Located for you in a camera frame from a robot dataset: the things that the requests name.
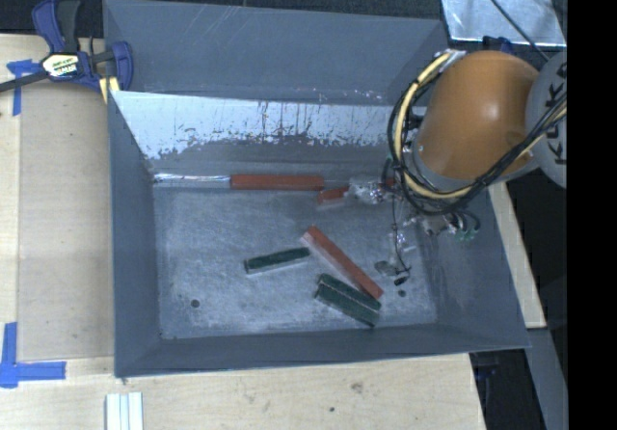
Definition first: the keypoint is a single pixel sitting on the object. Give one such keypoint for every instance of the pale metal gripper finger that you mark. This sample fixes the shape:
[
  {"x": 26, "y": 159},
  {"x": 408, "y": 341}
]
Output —
[
  {"x": 385, "y": 267},
  {"x": 400, "y": 237}
]

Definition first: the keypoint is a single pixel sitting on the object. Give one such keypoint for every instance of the red-brown flat block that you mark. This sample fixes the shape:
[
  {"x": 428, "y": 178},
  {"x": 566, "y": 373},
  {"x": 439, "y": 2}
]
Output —
[
  {"x": 277, "y": 182},
  {"x": 331, "y": 195},
  {"x": 344, "y": 264}
]

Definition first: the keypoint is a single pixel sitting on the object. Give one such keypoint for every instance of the dark green flat block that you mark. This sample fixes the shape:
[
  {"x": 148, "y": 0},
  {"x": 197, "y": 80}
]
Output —
[
  {"x": 277, "y": 258},
  {"x": 344, "y": 305},
  {"x": 349, "y": 290}
]

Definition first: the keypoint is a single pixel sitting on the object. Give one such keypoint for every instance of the clear shiny plastic thing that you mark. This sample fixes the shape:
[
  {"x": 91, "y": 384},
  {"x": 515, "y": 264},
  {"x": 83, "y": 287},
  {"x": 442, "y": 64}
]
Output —
[{"x": 367, "y": 190}]

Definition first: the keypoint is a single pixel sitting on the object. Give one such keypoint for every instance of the grey metal bin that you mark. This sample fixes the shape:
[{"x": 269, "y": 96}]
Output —
[{"x": 241, "y": 225}]

